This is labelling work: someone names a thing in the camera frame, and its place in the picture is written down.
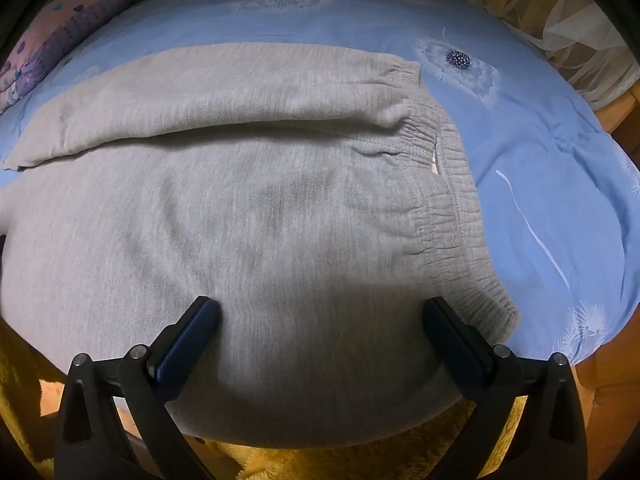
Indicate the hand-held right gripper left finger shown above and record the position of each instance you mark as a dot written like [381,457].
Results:
[187,341]

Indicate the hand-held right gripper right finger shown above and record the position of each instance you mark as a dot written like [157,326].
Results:
[454,341]

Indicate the grey pants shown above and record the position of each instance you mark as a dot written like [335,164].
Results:
[250,210]

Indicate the yellow fleece clothing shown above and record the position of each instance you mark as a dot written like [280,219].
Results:
[300,465]

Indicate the blue floral quilt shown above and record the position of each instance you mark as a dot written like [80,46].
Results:
[540,160]

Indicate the white mosquito net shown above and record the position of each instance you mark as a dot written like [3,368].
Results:
[575,35]

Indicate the purple patterned pillow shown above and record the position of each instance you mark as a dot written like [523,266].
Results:
[65,27]

